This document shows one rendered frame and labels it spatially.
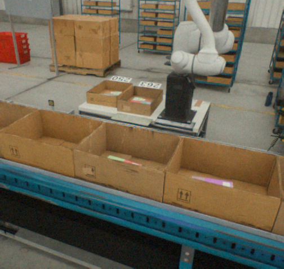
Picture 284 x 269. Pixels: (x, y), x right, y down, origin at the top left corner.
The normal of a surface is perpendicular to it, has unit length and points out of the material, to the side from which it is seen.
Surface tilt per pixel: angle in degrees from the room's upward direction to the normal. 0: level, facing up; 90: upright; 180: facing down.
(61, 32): 88
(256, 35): 90
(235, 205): 91
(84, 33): 88
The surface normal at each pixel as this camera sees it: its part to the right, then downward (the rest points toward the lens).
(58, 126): -0.36, 0.41
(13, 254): 0.03, -0.89
